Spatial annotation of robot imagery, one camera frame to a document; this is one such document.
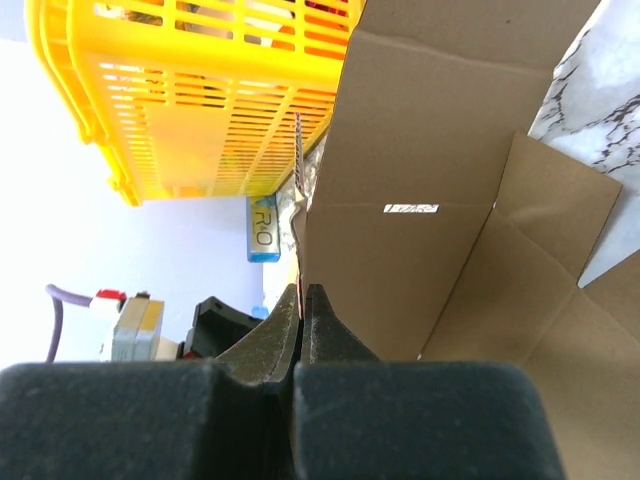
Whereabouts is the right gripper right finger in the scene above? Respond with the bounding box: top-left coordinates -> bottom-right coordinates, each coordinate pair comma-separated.
293,285 -> 565,479

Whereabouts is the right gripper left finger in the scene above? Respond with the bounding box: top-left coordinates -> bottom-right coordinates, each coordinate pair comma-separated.
1,286 -> 300,479

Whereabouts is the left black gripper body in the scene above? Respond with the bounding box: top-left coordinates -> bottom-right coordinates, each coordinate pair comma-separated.
182,296 -> 260,358

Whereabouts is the brown cardboard box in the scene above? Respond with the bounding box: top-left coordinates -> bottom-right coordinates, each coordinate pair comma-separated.
304,1 -> 639,479

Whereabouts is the small blue flat box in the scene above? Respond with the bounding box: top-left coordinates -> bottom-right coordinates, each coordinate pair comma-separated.
251,305 -> 271,320

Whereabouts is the tall blue box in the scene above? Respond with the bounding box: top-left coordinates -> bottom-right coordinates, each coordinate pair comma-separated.
246,195 -> 281,263

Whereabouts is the yellow plastic shopping basket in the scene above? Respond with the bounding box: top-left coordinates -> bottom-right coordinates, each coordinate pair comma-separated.
25,0 -> 364,206

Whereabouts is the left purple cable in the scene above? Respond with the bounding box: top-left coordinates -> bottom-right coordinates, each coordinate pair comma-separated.
44,283 -> 96,362

